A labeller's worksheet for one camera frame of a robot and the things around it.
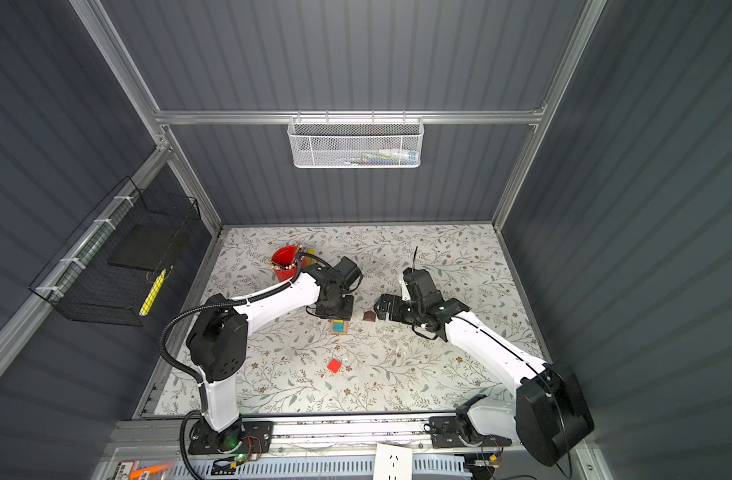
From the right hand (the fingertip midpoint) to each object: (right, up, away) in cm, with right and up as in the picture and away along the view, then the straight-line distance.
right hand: (390, 310), depth 83 cm
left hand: (-13, -2, +6) cm, 15 cm away
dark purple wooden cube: (-6, -4, +10) cm, 13 cm away
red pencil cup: (-34, +13, +11) cm, 38 cm away
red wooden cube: (-16, -16, +2) cm, 23 cm away
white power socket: (0, -31, -17) cm, 36 cm away
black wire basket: (-69, +14, -11) cm, 71 cm away
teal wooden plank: (-15, -6, +6) cm, 18 cm away
